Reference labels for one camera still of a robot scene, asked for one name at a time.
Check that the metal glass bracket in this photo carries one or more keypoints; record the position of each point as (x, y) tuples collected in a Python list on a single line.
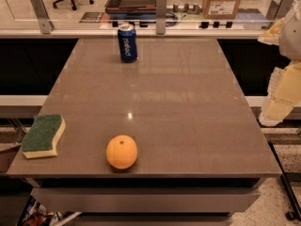
[(160, 17), (44, 21), (278, 9)]

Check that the blue pepsi can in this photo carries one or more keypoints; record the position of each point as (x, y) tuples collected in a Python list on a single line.
[(127, 43)]

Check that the orange fruit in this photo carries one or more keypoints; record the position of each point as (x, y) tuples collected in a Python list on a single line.
[(121, 152)]

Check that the middle metal glass bracket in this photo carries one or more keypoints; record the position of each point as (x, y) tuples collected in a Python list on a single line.
[(160, 17)]

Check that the cardboard box with label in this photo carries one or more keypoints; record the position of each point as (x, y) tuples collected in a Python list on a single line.
[(220, 9)]

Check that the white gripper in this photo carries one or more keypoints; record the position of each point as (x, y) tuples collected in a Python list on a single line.
[(292, 35)]

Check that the left metal glass bracket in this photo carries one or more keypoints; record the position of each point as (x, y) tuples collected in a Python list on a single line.
[(44, 21)]

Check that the green yellow sponge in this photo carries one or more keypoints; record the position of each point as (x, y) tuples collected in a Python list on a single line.
[(42, 138)]

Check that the right metal glass bracket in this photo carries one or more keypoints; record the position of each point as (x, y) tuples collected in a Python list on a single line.
[(278, 9)]

